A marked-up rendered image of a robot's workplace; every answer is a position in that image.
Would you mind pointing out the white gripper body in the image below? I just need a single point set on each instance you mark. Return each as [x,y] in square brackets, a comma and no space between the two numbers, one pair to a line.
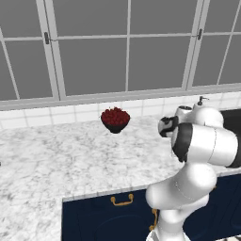
[163,129]

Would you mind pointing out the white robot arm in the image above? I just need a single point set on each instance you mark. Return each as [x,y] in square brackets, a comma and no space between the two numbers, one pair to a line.
[194,185]

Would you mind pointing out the dark soap dispenser pump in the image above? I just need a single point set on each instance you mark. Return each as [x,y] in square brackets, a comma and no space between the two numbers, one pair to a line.
[201,100]

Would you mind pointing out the black bowl of red berries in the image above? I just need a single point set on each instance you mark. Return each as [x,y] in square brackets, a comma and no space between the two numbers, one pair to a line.
[115,119]

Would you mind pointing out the black sink basin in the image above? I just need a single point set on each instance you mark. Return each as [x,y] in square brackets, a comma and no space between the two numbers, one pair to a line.
[233,120]

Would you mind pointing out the white framed window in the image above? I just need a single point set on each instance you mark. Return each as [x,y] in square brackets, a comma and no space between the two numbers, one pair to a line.
[127,47]

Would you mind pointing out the navy cupboard door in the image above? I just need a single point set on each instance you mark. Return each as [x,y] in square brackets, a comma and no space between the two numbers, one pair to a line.
[219,210]

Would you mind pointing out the dark window latch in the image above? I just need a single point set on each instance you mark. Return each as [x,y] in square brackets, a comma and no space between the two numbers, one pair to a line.
[199,34]
[46,38]

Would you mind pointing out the navy drawer front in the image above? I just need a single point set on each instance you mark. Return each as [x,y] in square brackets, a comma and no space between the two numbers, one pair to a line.
[103,219]

